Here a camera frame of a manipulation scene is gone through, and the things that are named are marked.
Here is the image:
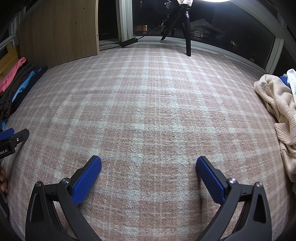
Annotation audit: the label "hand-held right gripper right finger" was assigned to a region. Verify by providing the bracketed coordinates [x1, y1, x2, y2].
[196, 156, 273, 241]

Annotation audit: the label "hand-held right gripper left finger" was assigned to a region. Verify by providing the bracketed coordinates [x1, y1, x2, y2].
[25, 155, 102, 241]

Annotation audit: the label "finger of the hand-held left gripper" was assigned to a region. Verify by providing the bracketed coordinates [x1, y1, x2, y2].
[7, 128, 30, 147]
[0, 128, 15, 140]

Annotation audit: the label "cream ribbed sweater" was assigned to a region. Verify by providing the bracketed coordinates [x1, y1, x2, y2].
[254, 74, 296, 183]

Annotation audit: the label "person's left hand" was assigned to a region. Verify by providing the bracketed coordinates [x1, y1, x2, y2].
[0, 169, 8, 193]

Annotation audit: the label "light blue garment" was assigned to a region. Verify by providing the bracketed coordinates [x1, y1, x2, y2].
[11, 71, 42, 103]

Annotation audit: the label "pink garment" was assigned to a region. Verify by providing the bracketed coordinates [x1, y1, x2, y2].
[0, 57, 27, 95]

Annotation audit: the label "navy garment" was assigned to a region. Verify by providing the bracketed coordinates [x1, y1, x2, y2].
[14, 65, 48, 112]

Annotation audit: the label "pale wooden slats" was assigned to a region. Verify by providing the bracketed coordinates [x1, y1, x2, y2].
[0, 42, 19, 81]

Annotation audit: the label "pink plaid blanket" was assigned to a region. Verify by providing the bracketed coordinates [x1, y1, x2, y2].
[5, 43, 292, 241]

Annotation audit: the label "wooden board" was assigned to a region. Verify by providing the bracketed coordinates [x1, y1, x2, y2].
[18, 0, 100, 69]

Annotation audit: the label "blue ribbed cloth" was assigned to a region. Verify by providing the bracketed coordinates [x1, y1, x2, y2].
[279, 75, 291, 88]

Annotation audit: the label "white cloth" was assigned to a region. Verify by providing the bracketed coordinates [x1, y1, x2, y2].
[286, 69, 296, 102]

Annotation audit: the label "black power strip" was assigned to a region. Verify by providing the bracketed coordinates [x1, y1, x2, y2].
[120, 37, 139, 48]

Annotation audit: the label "black tripod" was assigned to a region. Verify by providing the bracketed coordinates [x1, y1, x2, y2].
[160, 3, 192, 57]

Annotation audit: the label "white window frame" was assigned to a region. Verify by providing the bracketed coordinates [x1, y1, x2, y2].
[97, 0, 289, 75]

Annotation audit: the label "black power cable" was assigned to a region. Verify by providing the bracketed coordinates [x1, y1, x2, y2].
[134, 14, 173, 40]

